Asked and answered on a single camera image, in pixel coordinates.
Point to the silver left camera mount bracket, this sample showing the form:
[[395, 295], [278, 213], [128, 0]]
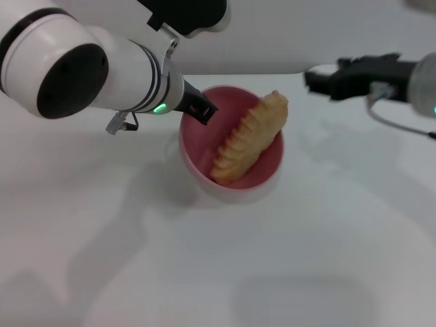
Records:
[[168, 47]]

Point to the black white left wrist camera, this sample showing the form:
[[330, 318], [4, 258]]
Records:
[[194, 13]]

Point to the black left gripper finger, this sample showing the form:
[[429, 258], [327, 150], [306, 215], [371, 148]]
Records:
[[204, 109]]

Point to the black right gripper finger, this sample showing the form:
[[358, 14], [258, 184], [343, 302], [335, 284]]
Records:
[[330, 83]]

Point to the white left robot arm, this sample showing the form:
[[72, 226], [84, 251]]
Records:
[[85, 64]]

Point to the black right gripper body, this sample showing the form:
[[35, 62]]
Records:
[[391, 76]]

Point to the ridged golden bread loaf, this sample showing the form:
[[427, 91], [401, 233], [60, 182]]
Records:
[[248, 139]]

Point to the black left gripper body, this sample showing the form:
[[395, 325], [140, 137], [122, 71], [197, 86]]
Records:
[[185, 97]]

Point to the pink bowl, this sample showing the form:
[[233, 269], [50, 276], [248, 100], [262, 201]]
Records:
[[245, 163]]

